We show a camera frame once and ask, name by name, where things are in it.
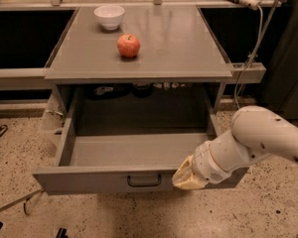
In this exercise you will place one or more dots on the red apple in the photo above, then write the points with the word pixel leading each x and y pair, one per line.
pixel 128 46

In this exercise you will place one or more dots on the grey top drawer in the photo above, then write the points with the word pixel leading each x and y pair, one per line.
pixel 105 141

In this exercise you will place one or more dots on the white ceramic bowl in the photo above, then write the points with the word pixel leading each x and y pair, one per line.
pixel 110 16

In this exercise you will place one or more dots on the black top drawer handle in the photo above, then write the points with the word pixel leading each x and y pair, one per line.
pixel 144 181

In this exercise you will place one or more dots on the grey metal drawer cabinet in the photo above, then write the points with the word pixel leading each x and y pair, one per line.
pixel 168 43

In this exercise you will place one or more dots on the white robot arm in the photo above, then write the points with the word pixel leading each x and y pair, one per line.
pixel 255 133

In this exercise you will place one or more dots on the metal rod on floor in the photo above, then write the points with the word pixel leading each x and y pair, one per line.
pixel 21 199

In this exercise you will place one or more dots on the yellow taped gripper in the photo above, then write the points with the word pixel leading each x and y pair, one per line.
pixel 207 164

